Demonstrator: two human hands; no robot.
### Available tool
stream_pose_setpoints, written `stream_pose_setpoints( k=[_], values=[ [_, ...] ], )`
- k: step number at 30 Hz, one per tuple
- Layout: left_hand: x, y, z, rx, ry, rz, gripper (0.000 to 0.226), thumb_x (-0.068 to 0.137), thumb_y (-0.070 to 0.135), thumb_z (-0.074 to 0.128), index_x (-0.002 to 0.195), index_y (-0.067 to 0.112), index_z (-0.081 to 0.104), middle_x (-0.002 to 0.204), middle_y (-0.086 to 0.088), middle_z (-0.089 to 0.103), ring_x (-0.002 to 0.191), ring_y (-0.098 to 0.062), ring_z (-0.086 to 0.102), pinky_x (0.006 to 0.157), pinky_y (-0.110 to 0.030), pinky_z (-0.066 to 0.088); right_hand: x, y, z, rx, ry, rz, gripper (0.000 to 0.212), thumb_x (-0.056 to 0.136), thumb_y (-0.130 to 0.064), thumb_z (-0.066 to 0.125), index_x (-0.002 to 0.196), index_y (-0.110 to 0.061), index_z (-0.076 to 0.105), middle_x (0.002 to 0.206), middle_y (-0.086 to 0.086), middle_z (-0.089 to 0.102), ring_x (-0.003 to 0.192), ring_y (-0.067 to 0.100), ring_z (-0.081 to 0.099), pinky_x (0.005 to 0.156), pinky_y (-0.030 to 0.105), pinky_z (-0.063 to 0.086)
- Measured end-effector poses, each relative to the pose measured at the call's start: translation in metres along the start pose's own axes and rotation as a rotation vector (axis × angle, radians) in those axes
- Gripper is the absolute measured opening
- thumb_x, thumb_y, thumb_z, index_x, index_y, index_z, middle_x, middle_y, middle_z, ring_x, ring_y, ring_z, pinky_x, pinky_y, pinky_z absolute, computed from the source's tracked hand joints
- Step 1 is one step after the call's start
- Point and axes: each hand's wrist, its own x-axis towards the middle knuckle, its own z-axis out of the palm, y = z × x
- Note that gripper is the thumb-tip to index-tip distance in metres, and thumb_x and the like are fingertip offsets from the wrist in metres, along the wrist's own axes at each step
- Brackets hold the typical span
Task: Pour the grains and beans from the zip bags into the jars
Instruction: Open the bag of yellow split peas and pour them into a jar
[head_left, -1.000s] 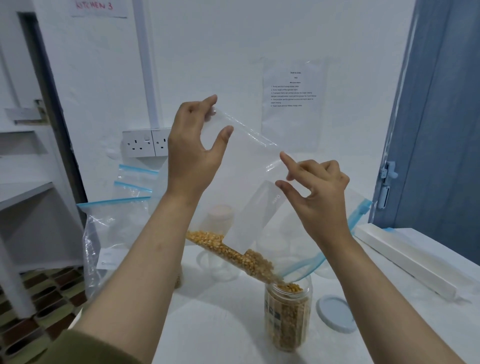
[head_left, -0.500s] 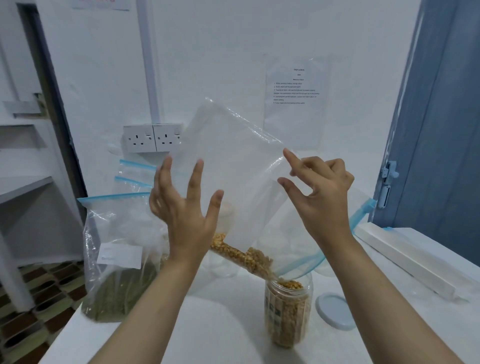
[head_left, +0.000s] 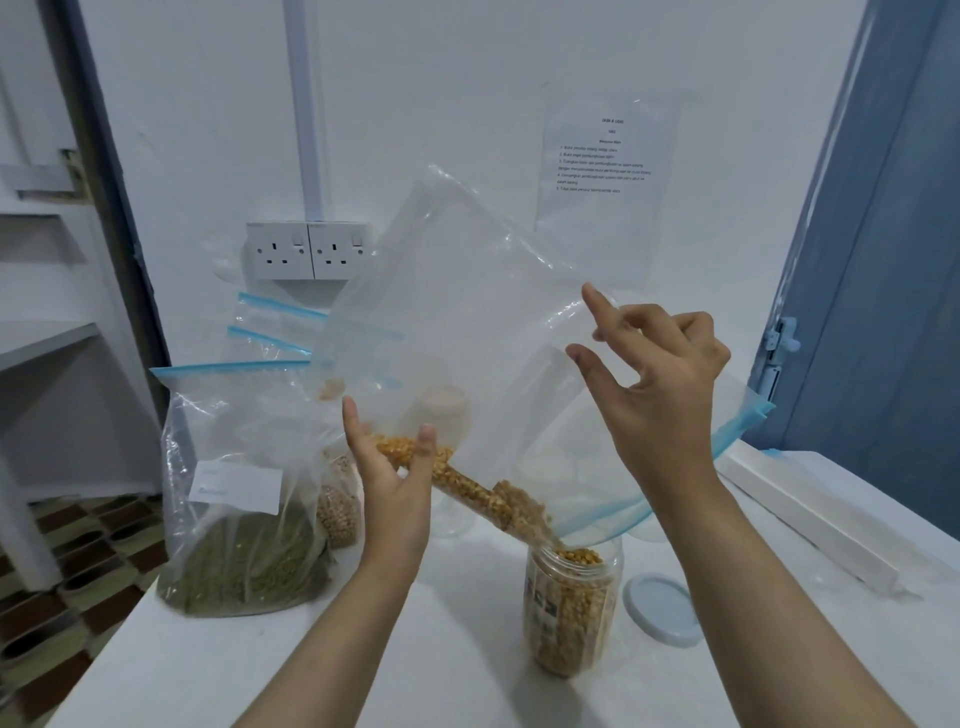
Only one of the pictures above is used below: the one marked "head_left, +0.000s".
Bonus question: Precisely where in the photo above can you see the zip bag of green beans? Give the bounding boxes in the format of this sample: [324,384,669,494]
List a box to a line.
[149,359,336,618]

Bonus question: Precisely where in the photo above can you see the clear zip bag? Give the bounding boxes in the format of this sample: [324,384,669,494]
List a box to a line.
[237,291,333,354]
[310,162,775,550]

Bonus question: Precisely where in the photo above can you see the blue door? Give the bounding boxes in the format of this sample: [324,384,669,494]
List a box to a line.
[756,0,960,470]

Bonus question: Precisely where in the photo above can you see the white paper label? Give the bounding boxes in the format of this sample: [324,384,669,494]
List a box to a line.
[190,460,284,516]

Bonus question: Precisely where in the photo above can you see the white double wall socket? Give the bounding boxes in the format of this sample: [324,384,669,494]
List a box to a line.
[245,219,375,282]

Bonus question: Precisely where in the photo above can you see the printed paper sheet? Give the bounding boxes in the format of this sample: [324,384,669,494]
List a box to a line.
[534,91,681,285]

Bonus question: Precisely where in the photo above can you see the zip bag of beige beans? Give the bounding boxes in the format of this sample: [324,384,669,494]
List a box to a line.
[226,325,366,550]

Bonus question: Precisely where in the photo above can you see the clear plastic jar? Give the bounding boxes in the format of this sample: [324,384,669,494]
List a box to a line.
[522,535,626,679]

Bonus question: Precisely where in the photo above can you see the person's right hand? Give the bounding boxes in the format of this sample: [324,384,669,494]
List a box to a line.
[565,282,733,501]

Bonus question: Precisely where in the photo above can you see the white jar lid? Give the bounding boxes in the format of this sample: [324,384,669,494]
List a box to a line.
[621,573,707,648]

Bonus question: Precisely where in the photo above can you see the yellow split peas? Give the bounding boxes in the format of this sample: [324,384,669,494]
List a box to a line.
[373,433,558,546]

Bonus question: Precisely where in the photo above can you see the person's right forearm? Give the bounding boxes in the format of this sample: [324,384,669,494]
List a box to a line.
[636,468,925,728]

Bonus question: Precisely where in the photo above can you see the white door latch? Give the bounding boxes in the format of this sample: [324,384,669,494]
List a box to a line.
[760,317,801,400]

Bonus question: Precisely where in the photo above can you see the white cable conduit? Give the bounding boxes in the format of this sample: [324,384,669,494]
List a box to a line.
[282,0,332,223]

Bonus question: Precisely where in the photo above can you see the person's left forearm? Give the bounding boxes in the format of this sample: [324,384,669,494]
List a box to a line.
[231,558,430,728]

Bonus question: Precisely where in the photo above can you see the white shelf unit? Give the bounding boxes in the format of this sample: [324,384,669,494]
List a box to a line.
[0,0,168,590]

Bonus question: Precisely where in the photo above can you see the empty clear jar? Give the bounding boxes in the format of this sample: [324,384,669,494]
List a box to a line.
[407,381,475,540]

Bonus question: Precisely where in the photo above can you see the dark door frame post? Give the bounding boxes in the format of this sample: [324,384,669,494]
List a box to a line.
[54,0,172,425]

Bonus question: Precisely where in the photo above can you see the person's left hand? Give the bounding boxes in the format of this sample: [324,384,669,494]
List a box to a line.
[341,396,441,576]

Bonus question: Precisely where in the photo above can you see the empty clear zip bag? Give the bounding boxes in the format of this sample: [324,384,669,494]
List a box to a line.
[237,291,333,354]

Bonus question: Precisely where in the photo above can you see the long white box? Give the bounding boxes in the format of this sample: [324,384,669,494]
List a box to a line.
[715,438,903,599]

